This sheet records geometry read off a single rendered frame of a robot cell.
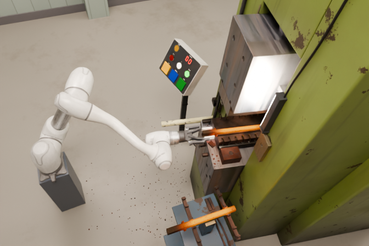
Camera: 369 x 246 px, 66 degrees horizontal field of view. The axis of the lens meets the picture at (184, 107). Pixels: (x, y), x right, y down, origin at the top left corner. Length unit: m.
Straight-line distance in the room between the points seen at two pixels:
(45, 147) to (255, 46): 1.46
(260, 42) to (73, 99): 0.99
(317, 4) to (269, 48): 0.29
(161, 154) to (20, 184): 1.71
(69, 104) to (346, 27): 1.28
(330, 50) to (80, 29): 3.71
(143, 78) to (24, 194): 1.74
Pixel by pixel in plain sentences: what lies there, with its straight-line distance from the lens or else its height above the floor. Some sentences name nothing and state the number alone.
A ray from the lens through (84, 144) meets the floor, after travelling 3.05.
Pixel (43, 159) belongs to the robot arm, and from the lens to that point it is 2.08.
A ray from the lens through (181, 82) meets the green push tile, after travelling 2.08.
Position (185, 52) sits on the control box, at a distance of 2.08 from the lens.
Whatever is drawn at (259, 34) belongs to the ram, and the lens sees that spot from 1.36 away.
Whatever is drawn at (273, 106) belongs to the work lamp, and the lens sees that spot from 1.33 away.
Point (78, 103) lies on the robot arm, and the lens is 1.61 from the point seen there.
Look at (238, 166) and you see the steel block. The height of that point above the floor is 0.91.
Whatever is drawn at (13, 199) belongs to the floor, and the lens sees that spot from 3.00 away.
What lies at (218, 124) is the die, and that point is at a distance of 1.92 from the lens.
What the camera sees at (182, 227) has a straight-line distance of 1.65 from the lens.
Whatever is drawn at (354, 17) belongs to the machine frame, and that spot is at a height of 2.10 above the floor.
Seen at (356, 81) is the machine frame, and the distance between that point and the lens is 0.98.
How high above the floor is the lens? 2.54
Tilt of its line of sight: 52 degrees down
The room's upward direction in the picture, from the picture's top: 7 degrees clockwise
